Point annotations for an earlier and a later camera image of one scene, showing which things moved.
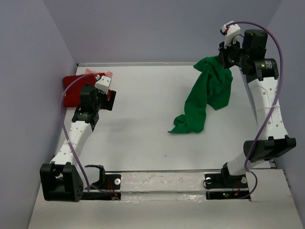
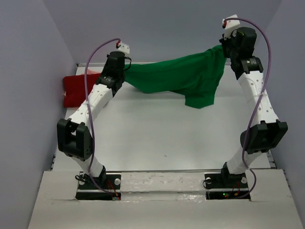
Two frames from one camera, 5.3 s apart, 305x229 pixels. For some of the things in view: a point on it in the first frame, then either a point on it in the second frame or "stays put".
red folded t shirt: x=72 y=86 stays put
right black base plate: x=219 y=181 stays put
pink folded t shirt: x=107 y=73 stays put
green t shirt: x=213 y=87 to x=196 y=76
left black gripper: x=109 y=103 to x=104 y=71
